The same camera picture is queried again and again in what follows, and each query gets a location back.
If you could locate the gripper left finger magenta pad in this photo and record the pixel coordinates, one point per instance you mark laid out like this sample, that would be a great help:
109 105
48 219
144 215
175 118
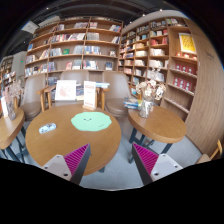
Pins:
70 167

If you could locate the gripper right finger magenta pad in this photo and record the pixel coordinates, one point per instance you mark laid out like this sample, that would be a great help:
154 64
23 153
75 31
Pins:
153 166

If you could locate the patterned white computer mouse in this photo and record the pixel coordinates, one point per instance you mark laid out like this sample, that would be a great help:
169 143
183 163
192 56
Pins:
47 127

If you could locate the green round mouse pad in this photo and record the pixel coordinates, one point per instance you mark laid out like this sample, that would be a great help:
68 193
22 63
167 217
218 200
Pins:
91 121

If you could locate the round wooden centre table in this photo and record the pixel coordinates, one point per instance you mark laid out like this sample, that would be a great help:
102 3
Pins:
65 138

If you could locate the round wooden table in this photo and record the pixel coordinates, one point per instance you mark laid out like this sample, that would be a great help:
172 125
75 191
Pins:
65 138
161 125
9 130

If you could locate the round wooden right table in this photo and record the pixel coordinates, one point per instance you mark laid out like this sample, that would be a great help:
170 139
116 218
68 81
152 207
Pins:
161 125

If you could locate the wooden chair corner right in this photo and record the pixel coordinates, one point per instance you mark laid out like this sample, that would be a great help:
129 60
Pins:
217 154

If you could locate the stack of books on chair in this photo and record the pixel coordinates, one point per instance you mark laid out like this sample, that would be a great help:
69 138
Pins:
131 103

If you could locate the glass vase with dried flowers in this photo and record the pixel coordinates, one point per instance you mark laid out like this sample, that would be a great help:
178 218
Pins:
149 91

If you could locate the white picture card stand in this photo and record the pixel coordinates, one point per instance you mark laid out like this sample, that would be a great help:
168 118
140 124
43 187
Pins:
65 90

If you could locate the round wooden left table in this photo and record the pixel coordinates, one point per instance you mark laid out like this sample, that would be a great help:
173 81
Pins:
9 130

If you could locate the beige chair left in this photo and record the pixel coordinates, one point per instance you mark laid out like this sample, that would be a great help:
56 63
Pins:
31 103

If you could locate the beige chair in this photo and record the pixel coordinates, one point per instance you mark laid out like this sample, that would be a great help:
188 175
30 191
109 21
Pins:
31 103
80 76
118 91

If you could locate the white red sign stand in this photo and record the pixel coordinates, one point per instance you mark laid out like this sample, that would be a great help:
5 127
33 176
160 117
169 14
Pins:
90 95

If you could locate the beige chair right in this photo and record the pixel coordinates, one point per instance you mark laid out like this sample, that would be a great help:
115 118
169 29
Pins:
118 91

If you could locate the beige chair centre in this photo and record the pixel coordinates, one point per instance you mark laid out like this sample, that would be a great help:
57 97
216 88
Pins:
80 76

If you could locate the left vase with flowers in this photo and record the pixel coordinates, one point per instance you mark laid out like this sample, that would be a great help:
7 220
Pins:
12 92

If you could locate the wooden bookshelf right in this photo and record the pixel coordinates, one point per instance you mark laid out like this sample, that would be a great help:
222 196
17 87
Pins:
194 82

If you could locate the large wooden bookshelf left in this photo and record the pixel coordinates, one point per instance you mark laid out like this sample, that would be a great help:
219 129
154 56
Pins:
76 43

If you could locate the yellow framed poster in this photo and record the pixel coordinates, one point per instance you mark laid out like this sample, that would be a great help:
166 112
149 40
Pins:
187 43

